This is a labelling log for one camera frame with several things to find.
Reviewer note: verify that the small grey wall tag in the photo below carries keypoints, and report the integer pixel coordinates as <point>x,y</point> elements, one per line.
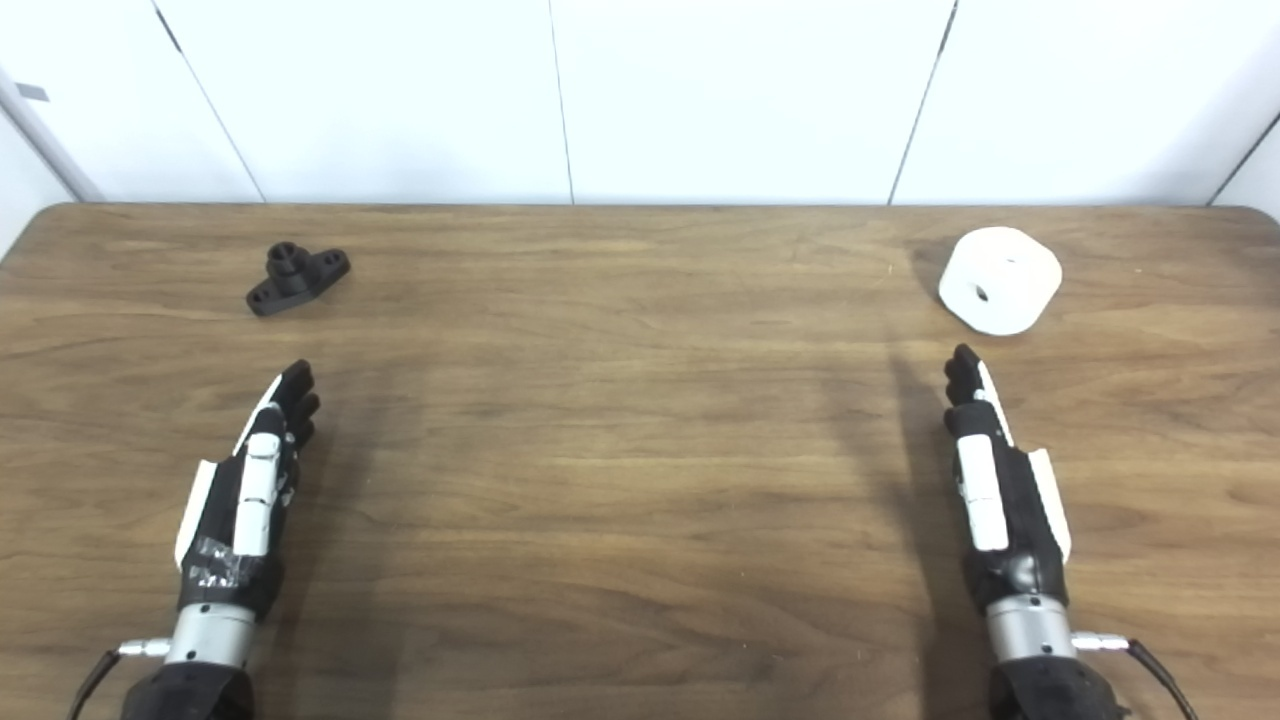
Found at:
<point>33,92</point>

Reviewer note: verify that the black flanged holder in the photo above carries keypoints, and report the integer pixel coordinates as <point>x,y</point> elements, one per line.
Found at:
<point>296,280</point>

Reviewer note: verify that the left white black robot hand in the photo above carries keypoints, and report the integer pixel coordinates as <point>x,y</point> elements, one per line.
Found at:
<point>232,520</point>

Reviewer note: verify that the round white plastic piece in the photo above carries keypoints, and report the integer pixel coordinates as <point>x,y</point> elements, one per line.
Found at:
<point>1010,270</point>

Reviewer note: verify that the grey wall corner strip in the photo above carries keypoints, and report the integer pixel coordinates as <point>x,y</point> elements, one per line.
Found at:
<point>50,140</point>

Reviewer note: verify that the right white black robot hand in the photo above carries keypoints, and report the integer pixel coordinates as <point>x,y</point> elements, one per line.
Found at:
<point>1020,510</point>

